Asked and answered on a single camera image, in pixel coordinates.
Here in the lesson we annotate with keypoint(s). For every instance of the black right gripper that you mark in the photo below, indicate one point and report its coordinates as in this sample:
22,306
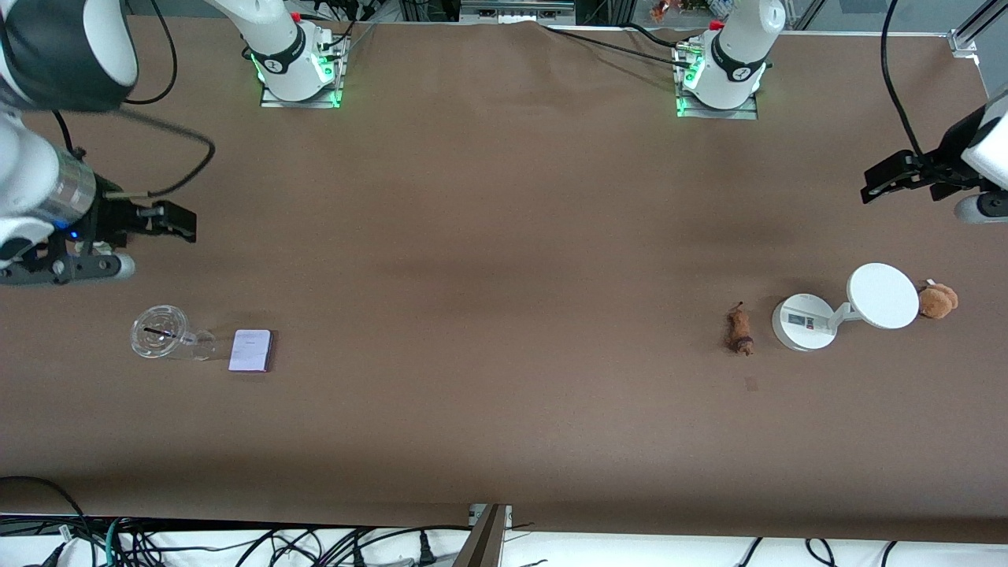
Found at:
111,216

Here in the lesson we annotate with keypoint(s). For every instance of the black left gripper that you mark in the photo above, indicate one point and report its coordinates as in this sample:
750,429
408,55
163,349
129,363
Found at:
943,166

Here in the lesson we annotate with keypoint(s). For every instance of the lilac Huawei phone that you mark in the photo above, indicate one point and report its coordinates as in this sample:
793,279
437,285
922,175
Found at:
250,350

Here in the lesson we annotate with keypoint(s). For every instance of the brown lion statue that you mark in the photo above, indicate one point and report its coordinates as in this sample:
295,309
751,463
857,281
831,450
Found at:
739,331

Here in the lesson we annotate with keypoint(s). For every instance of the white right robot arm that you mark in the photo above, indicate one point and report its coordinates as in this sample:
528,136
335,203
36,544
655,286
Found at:
24,181

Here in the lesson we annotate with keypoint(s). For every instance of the clear plastic cup with lid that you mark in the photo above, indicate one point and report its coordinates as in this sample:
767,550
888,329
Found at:
160,332

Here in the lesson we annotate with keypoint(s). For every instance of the brown table cover sheet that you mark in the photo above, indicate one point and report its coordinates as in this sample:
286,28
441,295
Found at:
504,433

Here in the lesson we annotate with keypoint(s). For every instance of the black power plug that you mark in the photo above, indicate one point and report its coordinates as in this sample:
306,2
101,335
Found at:
426,555

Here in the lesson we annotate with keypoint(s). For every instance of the aluminium profile beam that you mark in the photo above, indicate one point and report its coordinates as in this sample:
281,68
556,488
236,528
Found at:
484,543

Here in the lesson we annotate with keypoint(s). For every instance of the black right camera mount bracket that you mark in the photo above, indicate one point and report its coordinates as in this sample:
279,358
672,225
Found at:
47,269

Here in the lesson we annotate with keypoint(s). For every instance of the aluminium corner post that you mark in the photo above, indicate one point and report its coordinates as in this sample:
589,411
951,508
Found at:
965,35

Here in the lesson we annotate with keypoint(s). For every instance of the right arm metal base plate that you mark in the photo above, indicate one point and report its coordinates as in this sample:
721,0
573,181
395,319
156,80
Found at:
299,102

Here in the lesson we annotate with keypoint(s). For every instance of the aluminium frame rail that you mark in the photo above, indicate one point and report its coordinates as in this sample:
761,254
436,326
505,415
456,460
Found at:
516,9

